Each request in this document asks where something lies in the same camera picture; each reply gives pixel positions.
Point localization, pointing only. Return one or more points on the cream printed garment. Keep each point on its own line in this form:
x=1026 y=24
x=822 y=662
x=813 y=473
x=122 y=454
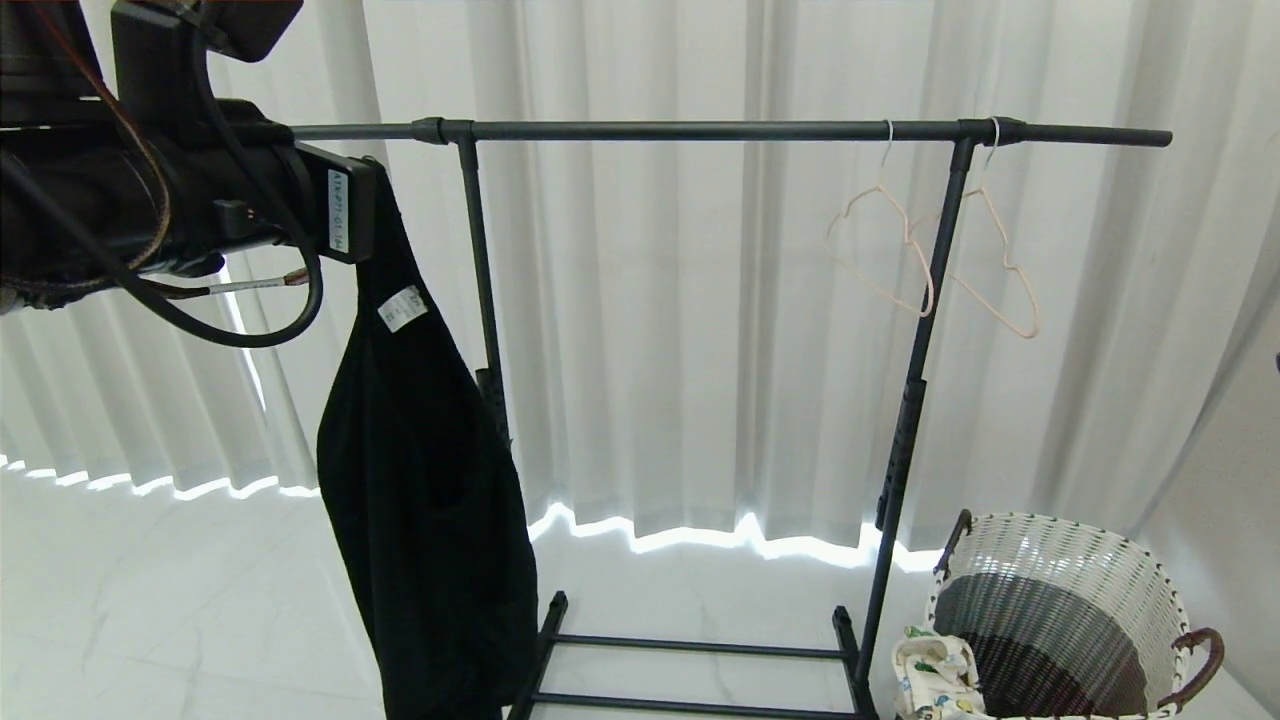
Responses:
x=935 y=675

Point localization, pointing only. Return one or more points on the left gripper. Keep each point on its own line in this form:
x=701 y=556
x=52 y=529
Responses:
x=240 y=190

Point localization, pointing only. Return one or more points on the white curtain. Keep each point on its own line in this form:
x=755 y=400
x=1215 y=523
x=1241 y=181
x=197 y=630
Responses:
x=650 y=320

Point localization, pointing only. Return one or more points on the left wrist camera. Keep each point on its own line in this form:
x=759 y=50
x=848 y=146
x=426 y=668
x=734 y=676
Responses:
x=230 y=25

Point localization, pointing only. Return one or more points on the white laundry basket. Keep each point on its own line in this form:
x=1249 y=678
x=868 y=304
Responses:
x=1060 y=570

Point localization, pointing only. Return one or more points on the pink clothes hanger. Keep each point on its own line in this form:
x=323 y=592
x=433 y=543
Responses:
x=881 y=186
x=1030 y=325

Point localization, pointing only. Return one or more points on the black t-shirt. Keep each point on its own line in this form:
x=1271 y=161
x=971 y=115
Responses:
x=430 y=500

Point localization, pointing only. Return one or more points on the black clothes rack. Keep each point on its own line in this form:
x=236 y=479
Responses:
x=700 y=130

